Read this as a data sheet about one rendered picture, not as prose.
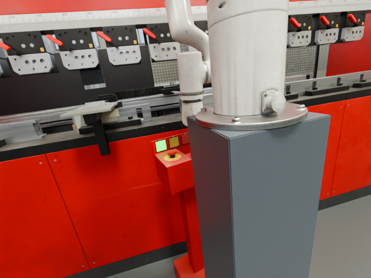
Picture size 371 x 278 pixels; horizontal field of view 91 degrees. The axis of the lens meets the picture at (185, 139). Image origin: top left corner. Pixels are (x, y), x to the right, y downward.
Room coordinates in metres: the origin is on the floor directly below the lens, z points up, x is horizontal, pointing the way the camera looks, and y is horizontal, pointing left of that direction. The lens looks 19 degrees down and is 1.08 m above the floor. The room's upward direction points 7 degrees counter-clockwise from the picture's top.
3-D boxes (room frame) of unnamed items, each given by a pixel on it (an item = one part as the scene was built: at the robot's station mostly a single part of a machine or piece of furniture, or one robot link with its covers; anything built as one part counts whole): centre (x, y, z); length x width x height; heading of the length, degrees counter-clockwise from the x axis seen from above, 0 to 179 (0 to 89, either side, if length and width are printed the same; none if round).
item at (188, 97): (0.69, -0.04, 1.01); 0.09 x 0.08 x 0.03; 25
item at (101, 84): (0.98, 0.42, 1.13); 0.10 x 0.02 x 0.10; 102
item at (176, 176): (0.71, 0.02, 0.75); 0.20 x 0.16 x 0.18; 115
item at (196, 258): (0.71, 0.02, 0.39); 0.06 x 0.06 x 0.54; 25
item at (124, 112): (0.99, 0.37, 0.92); 0.39 x 0.06 x 0.10; 102
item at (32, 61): (0.93, 0.64, 1.26); 0.15 x 0.09 x 0.17; 102
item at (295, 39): (1.21, -0.73, 1.26); 0.15 x 0.09 x 0.17; 102
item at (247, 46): (0.33, -0.12, 1.09); 0.19 x 0.19 x 0.18
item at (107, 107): (0.84, 0.39, 1.00); 0.26 x 0.18 x 0.01; 12
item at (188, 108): (0.70, -0.04, 0.95); 0.10 x 0.07 x 0.11; 25
